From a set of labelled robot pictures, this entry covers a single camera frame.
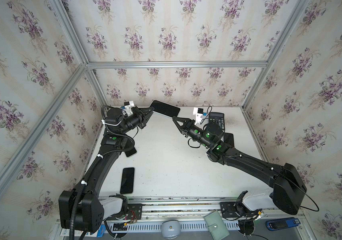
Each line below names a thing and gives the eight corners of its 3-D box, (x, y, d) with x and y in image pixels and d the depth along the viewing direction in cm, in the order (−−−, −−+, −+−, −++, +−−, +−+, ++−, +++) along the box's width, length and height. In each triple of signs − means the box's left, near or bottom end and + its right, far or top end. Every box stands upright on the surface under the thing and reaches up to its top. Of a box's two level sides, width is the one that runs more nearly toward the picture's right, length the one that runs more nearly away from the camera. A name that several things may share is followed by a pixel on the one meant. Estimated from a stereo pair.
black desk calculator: (208, 128, 109) (209, 125, 107) (208, 114, 119) (209, 111, 116) (223, 130, 108) (225, 127, 106) (222, 116, 118) (224, 113, 115)
